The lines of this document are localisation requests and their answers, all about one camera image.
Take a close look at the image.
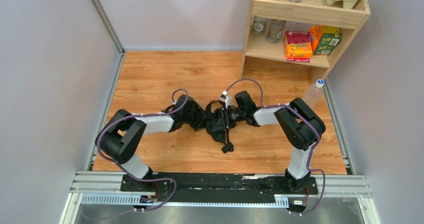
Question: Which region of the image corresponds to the black folding umbrella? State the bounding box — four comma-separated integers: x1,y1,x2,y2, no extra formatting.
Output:
205,100,234,153

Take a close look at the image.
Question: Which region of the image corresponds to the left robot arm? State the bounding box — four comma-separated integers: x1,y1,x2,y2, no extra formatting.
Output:
95,94,207,184

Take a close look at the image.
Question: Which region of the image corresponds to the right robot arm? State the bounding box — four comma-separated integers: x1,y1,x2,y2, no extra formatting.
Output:
220,91,326,192

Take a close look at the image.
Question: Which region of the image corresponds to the clear plastic water bottle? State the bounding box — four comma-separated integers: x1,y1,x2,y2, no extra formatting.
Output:
302,79,325,109

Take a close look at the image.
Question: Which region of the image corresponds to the glass jar left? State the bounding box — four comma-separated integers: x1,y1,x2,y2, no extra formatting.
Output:
252,16,268,36

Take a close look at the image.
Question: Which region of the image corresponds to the glass jar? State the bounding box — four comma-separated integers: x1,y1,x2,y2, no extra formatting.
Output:
252,16,268,36
267,19,286,44

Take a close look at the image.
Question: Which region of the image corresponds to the orange pink sponge box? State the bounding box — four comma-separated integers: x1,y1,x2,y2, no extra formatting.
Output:
284,31,313,63

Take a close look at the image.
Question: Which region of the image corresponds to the glass jar right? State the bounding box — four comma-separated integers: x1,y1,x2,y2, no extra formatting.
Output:
267,19,286,44

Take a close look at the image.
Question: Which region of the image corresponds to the wooden shelf unit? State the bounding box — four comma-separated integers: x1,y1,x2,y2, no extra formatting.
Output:
241,0,371,81

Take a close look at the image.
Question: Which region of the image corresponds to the green orange carton box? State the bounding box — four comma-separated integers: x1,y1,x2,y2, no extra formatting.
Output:
309,25,342,56

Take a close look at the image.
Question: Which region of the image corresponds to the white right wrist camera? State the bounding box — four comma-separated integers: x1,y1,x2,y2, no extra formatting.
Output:
220,91,234,108

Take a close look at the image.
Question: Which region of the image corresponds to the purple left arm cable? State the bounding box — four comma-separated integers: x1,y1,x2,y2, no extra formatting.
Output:
95,89,190,182

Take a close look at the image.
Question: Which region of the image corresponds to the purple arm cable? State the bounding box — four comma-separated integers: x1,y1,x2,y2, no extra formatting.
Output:
95,89,190,182
225,78,326,183

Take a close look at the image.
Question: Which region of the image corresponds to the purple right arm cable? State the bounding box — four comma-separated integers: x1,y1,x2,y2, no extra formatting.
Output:
225,78,326,183

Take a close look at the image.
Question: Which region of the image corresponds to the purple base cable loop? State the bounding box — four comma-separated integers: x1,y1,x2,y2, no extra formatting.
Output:
124,177,178,212

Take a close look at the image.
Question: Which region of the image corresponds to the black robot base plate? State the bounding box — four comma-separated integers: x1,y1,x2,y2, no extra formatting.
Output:
120,172,319,204

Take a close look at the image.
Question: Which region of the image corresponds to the aluminium frame rail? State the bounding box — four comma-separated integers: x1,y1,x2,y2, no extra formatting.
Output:
60,171,380,223

